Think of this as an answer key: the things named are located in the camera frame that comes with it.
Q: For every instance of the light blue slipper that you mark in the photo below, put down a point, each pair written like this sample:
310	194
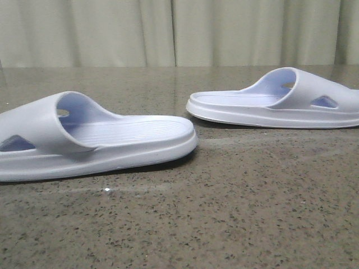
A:
283	98
68	135

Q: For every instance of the beige pleated curtain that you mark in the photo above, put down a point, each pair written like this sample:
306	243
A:
177	33

